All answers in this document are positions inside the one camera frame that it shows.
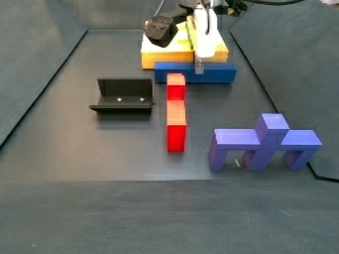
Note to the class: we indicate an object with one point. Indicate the purple cross-shaped block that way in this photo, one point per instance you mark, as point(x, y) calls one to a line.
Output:
point(270, 137)

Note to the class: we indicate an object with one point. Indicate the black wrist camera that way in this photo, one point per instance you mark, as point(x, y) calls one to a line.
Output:
point(162, 29)

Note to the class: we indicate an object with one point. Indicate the green rectangular block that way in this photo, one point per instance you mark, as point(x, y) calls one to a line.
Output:
point(191, 32)

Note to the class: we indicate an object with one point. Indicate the black L-shaped bracket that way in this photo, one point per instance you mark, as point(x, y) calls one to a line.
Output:
point(125, 94)

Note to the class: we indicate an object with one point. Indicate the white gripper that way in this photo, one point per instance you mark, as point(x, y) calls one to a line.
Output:
point(211, 47)

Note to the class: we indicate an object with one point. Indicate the red stepped block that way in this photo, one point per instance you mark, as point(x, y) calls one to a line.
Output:
point(177, 118)

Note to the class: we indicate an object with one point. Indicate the yellow peg board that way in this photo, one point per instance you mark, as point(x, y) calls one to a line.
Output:
point(177, 52)

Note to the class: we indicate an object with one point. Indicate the long blue rectangular block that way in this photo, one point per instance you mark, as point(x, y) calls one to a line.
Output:
point(217, 72)

